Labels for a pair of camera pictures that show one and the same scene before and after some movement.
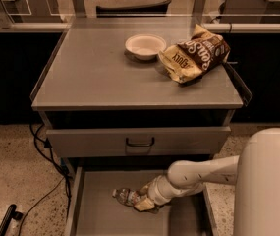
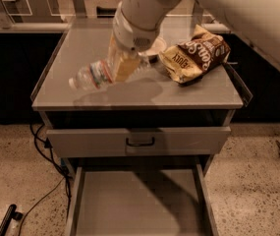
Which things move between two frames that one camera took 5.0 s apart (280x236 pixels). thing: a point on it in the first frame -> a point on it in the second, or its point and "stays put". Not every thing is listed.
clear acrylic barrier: (235, 8) stays put
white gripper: (155, 191) -> (129, 34)
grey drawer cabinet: (103, 108) stays put
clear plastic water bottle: (127, 196) -> (109, 71)
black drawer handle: (138, 145) stays put
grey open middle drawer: (93, 210) stays put
